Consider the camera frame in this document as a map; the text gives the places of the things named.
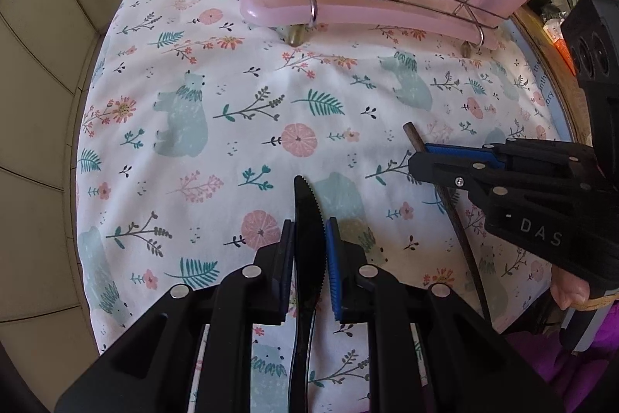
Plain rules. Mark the person's right hand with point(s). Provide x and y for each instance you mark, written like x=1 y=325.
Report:
x=570 y=292

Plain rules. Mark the person's purple clothing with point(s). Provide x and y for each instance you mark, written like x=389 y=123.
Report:
x=556 y=374

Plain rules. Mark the black plastic knife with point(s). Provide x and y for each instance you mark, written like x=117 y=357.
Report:
x=307 y=224

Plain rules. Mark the floral bear print cloth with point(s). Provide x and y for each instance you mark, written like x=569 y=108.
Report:
x=217 y=55

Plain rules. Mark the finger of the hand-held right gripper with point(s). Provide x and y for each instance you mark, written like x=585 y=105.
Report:
x=445 y=171
x=464 y=150

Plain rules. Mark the dark brown chopstick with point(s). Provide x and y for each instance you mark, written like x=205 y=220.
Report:
x=411 y=133

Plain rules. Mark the orange and white packet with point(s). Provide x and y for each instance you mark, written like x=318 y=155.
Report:
x=561 y=50

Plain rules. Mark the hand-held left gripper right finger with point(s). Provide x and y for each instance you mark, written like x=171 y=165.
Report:
x=334 y=272

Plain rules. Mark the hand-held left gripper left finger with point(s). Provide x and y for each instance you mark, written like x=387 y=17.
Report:
x=284 y=277

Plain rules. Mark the pink plastic drip tray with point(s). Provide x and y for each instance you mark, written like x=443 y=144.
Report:
x=387 y=14

